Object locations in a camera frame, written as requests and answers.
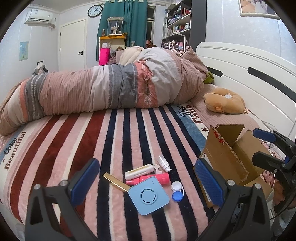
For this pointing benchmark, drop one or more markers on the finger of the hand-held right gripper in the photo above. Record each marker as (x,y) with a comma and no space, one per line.
(266,160)
(263,134)

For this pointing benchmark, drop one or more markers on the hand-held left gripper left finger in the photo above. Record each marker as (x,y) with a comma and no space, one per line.
(84,180)

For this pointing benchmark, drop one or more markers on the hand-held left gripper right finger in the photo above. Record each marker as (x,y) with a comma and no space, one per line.
(208,180)

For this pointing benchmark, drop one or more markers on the gold bar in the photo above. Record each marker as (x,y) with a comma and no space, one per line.
(114,182)

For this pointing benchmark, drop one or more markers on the white and blue lens case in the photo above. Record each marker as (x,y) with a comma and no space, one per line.
(177,191)

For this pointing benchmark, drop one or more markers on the brown cardboard box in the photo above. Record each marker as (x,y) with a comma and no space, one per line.
(231,157)

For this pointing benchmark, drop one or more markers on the small white tube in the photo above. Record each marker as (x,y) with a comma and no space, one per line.
(163,163)

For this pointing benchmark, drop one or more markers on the pink bottle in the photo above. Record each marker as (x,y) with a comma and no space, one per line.
(157,179)

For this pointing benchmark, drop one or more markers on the light blue square device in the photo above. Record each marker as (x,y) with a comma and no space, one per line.
(149,197)

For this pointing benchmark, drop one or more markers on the person's right hand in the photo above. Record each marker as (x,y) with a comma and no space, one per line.
(279,193)

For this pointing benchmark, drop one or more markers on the striped plush blanket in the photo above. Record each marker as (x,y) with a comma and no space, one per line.
(92,143)

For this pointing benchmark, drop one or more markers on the brown plush toy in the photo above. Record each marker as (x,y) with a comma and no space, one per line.
(222,100)

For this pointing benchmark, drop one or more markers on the white bed headboard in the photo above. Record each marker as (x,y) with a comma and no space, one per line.
(249,78)

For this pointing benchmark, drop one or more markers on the green plush toy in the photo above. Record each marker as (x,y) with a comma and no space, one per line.
(209,77)

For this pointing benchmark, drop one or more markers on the pink and grey striped quilt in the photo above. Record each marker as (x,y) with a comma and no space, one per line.
(104,85)

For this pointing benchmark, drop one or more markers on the pink gift bag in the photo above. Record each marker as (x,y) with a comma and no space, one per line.
(104,56)

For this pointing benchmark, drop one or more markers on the cream cushion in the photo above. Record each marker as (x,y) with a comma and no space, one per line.
(129,55)

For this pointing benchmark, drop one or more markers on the dark bookshelf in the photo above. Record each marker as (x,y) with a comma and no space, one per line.
(180,25)

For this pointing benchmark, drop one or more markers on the white door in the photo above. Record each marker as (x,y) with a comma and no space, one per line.
(72,44)

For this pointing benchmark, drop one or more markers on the yellow framed shelf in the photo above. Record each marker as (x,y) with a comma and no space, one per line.
(112,41)

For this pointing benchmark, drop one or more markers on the glass display case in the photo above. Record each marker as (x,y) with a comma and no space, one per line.
(114,26)

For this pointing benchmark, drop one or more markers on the teal curtain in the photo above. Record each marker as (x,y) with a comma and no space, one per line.
(120,20)

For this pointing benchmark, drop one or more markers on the white air conditioner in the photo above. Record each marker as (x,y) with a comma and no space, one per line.
(39,17)

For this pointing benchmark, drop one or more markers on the framed wall picture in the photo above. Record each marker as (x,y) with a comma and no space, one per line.
(257,8)

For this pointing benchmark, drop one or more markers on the small blue wall poster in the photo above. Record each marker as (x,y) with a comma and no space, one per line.
(23,51)

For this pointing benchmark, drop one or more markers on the round wall clock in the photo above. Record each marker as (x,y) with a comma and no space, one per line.
(95,11)

